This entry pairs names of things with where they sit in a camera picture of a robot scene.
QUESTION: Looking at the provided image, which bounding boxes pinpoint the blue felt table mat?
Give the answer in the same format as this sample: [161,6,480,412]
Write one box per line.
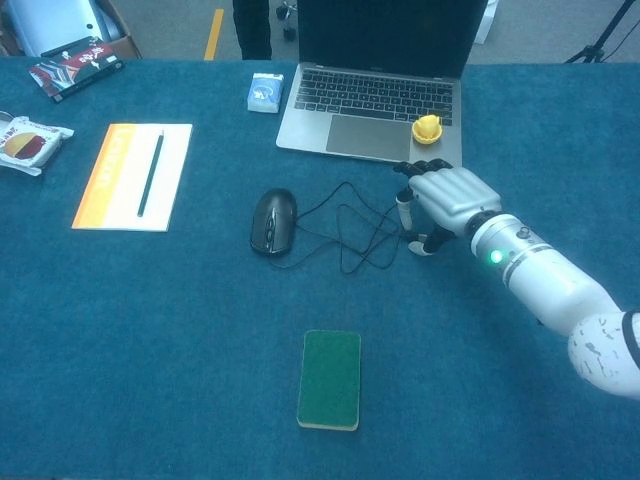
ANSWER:
[0,55,640,480]

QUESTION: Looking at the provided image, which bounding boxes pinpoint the blue tissue pack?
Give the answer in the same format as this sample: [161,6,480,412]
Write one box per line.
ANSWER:
[246,72,285,115]

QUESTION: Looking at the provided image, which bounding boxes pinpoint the black chair casters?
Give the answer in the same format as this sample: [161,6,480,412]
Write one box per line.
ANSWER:
[275,0,298,42]

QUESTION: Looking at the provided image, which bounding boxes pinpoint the dark green pencil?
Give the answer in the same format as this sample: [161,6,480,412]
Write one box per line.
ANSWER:
[137,130,165,219]

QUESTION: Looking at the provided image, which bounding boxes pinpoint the green sponge block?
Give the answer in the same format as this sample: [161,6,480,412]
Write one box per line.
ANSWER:
[296,329,363,432]

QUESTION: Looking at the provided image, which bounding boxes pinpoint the silver laptop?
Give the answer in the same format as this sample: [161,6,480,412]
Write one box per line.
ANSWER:
[275,0,489,168]

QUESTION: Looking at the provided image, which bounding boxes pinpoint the black tripod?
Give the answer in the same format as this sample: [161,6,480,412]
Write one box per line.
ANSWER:
[564,0,640,64]

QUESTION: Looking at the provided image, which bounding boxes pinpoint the black mouse cable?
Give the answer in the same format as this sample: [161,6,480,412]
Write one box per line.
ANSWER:
[272,180,426,276]

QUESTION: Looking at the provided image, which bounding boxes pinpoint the black computer mouse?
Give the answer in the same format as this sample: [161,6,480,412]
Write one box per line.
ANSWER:
[249,187,299,258]

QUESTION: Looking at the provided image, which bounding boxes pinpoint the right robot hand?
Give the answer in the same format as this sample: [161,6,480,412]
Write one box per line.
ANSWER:
[392,158,503,257]

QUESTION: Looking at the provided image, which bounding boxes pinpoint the person's black trouser legs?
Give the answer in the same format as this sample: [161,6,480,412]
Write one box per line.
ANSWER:
[231,0,274,61]

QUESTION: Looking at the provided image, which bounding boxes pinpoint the white snack packet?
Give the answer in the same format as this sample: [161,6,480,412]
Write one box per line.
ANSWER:
[0,110,75,178]

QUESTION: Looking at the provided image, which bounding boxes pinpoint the colourful printed book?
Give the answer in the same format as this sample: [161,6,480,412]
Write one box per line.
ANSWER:
[28,35,125,104]

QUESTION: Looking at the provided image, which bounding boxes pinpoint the yellow toy figure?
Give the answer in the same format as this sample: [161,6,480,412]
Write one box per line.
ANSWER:
[411,114,444,146]

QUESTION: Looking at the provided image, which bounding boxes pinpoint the cardboard box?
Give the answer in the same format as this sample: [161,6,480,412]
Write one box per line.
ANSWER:
[0,0,144,61]

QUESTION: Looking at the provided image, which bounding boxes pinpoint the yellow and white notebook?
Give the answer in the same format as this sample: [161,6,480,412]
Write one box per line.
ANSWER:
[71,122,194,233]

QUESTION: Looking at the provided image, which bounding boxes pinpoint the silver device in box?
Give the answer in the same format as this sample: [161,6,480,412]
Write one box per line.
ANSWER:
[6,0,109,58]

